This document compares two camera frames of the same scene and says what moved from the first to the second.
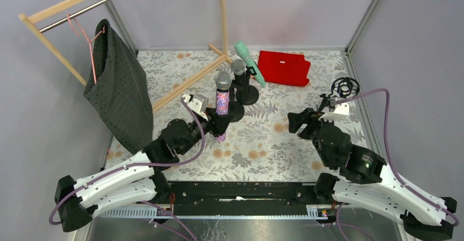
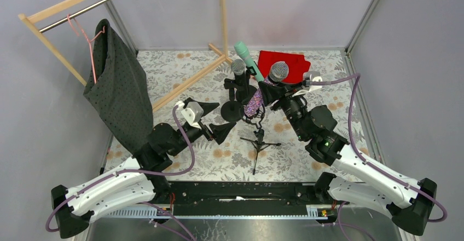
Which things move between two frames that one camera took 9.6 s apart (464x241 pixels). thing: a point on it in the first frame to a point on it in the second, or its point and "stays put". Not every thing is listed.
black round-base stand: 235,108 stays put
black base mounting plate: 235,199 stays put
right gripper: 307,120 to 282,99
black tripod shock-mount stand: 343,87 to 259,133
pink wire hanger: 70,18 stays put
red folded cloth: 284,68 stays put
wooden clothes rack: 33,14 stays put
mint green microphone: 241,46 stays put
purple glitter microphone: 222,82 to 278,72
